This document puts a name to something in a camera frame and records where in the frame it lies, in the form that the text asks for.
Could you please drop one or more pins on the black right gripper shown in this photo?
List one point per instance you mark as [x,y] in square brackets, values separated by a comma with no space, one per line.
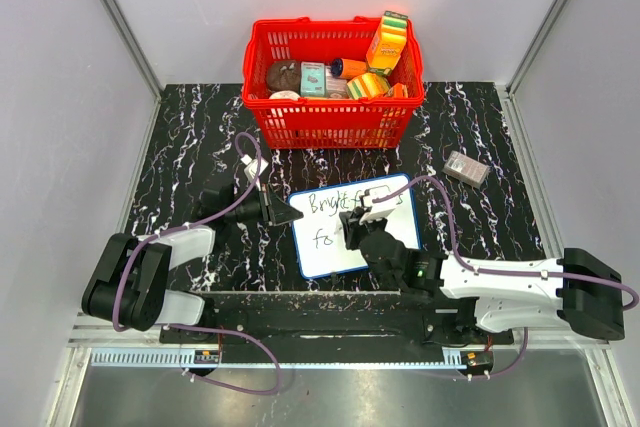
[353,228]

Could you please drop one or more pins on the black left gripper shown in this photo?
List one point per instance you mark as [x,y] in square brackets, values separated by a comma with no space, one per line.
[275,211]

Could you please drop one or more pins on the blue framed whiteboard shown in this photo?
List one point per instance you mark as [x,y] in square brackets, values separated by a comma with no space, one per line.
[320,253]

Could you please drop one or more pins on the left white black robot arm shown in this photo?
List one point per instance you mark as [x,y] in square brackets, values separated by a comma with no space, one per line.
[129,284]

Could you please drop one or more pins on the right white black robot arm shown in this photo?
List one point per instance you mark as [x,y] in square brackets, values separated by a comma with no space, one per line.
[576,290]

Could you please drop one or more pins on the white round lid container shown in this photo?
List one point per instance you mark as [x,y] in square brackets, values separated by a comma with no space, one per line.
[285,95]

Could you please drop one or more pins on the pink white eraser box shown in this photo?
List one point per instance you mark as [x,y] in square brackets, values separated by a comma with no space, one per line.
[466,169]

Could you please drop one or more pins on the red plastic shopping basket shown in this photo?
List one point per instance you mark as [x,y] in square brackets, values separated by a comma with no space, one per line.
[311,123]

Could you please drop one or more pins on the brown round bread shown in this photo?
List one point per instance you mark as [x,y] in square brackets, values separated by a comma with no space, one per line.
[284,75]

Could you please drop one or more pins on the pink white small box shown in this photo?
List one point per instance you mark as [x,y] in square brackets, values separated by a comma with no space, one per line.
[335,88]

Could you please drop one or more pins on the teal small box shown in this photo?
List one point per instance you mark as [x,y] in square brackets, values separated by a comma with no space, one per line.
[313,80]

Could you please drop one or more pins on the orange snack packet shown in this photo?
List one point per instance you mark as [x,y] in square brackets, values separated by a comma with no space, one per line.
[398,90]

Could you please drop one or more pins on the yellow green sponge pack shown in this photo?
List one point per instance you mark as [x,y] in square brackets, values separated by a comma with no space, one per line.
[367,86]

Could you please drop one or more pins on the orange blue-capped bottle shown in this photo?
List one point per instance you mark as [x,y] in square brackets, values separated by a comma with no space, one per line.
[347,69]

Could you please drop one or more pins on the orange juice carton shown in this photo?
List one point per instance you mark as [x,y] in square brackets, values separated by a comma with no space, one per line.
[387,43]

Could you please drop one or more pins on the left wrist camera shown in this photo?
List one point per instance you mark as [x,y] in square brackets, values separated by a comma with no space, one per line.
[253,168]

